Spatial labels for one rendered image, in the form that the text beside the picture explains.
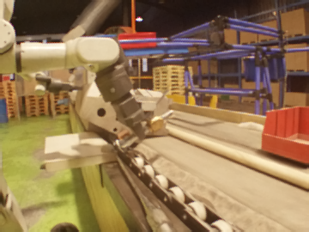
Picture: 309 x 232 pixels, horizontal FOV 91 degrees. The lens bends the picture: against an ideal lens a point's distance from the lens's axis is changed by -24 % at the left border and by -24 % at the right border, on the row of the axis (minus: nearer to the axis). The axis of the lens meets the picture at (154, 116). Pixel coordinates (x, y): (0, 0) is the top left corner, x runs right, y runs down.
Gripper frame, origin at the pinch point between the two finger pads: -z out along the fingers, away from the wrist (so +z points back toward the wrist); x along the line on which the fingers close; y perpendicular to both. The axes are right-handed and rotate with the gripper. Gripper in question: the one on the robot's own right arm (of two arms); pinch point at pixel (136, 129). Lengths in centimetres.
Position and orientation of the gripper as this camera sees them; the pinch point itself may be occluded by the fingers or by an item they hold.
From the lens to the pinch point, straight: 56.2
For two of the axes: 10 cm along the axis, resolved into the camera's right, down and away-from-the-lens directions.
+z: -4.1, -8.5, -3.3
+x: -4.4, -1.3, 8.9
